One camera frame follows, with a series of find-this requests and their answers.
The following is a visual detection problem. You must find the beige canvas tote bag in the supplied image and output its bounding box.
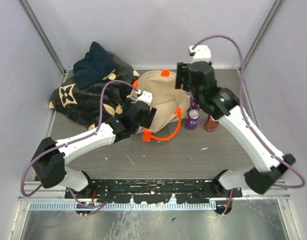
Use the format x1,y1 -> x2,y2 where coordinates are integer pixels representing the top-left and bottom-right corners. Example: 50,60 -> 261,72
133,69 -> 190,142

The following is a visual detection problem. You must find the purple soda can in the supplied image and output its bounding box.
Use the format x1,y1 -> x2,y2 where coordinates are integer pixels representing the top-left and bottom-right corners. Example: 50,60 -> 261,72
189,97 -> 200,111
185,109 -> 200,130

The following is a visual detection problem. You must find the red soda can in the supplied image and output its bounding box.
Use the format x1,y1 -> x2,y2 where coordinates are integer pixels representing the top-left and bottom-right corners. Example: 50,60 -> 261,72
204,115 -> 219,132

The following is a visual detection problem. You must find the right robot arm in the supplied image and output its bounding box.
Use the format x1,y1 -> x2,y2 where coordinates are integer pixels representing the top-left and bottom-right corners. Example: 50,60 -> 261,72
175,61 -> 296,197

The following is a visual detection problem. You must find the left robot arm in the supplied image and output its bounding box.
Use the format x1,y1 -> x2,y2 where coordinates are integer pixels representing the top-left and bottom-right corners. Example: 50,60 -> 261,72
32,100 -> 157,198

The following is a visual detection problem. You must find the dark floral patterned blanket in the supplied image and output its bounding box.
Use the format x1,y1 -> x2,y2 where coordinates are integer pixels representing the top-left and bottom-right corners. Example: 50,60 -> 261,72
48,51 -> 141,130

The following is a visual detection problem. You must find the navy blue cloth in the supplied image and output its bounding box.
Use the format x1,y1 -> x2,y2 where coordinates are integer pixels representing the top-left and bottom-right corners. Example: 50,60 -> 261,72
73,41 -> 116,90

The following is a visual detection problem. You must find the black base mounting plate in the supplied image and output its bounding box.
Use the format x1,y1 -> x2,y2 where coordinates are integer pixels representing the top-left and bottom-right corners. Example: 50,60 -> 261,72
74,178 -> 231,204

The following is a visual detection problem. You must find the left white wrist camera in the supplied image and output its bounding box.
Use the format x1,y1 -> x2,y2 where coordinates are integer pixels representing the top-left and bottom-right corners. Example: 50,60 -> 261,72
135,91 -> 153,107

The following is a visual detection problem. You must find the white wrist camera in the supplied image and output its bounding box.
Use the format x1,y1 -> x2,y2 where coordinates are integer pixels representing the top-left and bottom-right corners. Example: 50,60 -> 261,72
189,45 -> 212,64
135,91 -> 153,107

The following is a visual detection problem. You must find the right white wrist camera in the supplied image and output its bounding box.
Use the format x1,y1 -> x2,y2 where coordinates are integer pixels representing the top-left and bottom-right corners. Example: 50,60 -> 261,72
189,45 -> 212,64

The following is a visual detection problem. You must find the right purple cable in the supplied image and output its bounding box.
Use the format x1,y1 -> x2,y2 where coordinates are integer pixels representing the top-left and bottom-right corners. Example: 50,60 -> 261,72
192,34 -> 306,216

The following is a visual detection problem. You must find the aluminium front rail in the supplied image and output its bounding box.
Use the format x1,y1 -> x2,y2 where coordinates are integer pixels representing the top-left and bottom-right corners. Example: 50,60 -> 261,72
18,186 -> 290,212

